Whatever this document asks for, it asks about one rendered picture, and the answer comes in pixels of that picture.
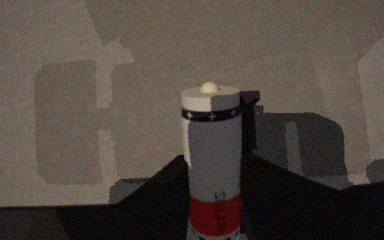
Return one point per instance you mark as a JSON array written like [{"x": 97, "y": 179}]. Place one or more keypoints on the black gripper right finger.
[{"x": 282, "y": 205}]

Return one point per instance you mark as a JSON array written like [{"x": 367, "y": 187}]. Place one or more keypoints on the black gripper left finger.
[{"x": 158, "y": 210}]

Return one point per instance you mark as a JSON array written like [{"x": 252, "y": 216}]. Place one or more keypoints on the grey and red battery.
[{"x": 211, "y": 124}]

